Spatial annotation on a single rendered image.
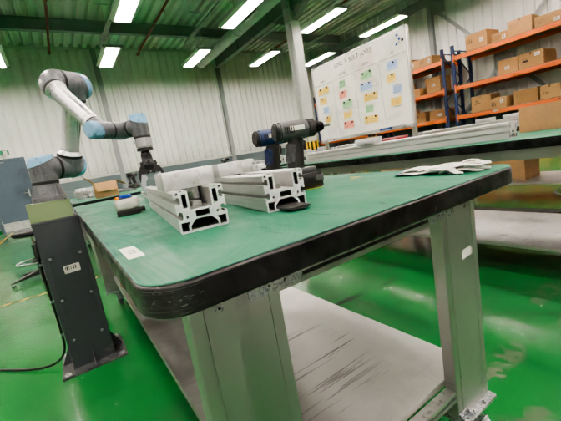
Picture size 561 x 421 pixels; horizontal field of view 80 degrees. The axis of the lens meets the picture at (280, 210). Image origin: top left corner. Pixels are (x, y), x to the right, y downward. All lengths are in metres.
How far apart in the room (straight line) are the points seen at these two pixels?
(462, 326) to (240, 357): 0.67
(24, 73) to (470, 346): 12.73
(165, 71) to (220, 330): 13.18
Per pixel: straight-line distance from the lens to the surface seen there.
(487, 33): 11.18
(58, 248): 1.98
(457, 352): 1.07
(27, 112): 12.70
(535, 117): 2.55
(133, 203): 1.32
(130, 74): 13.27
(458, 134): 2.21
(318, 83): 4.85
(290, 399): 0.68
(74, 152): 2.07
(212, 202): 0.70
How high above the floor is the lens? 0.90
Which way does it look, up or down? 9 degrees down
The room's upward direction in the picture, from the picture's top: 10 degrees counter-clockwise
